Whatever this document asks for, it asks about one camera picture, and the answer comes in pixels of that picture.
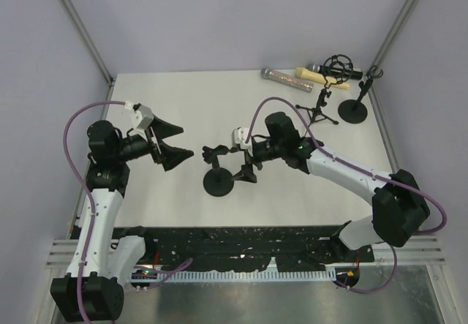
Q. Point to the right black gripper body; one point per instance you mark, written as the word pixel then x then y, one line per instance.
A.
pixel 260 151

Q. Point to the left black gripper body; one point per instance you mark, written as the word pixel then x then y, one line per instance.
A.
pixel 153 148

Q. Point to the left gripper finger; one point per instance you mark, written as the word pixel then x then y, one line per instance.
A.
pixel 161 129
pixel 173 156

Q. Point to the grey microphone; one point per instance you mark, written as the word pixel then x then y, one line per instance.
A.
pixel 284 79

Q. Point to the cream condenser microphone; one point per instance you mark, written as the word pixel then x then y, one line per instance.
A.
pixel 305 74

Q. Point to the black silver handheld microphone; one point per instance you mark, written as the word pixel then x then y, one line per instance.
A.
pixel 332 71

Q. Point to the black round-base mic stand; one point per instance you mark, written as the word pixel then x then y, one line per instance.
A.
pixel 353 111

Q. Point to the black tripod stand with shockmount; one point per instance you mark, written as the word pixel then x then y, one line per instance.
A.
pixel 315 113

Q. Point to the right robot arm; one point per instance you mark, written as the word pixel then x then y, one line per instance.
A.
pixel 397 209

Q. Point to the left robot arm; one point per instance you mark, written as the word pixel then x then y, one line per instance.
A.
pixel 92 288

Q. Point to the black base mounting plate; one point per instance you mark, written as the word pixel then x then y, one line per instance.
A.
pixel 243 249

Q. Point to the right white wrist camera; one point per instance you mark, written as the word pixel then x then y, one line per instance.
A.
pixel 239 140

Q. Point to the white slotted cable duct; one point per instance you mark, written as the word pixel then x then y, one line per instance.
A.
pixel 269 275

